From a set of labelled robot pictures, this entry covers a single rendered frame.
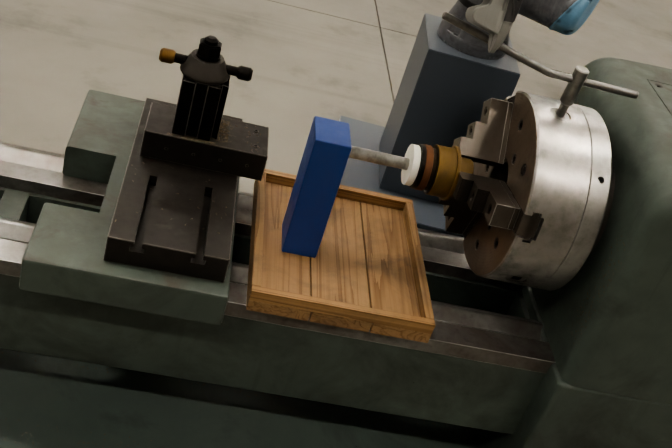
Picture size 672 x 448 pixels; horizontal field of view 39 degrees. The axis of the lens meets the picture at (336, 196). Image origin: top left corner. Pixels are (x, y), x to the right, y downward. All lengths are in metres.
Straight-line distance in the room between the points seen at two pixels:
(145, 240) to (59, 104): 2.25
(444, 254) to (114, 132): 0.64
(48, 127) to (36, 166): 1.75
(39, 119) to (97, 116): 1.76
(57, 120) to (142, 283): 2.16
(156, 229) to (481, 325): 0.59
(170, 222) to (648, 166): 0.73
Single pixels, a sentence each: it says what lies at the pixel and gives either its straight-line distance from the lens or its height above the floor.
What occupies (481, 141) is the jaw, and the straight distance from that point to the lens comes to 1.58.
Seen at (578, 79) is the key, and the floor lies 1.31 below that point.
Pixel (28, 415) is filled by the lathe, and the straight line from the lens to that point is 1.73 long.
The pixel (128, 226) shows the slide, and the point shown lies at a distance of 1.43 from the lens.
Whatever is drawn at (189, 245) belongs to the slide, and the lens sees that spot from 1.42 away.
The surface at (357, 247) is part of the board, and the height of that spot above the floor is 0.89.
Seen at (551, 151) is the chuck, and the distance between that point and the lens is 1.48.
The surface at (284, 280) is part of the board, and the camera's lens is 1.54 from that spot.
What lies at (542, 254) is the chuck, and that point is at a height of 1.06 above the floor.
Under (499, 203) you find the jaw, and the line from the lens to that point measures 1.47.
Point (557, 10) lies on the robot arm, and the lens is 1.93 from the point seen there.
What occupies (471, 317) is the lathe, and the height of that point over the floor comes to 0.86.
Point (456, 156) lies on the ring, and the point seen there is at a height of 1.12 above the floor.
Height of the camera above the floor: 1.82
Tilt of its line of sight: 32 degrees down
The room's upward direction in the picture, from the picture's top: 18 degrees clockwise
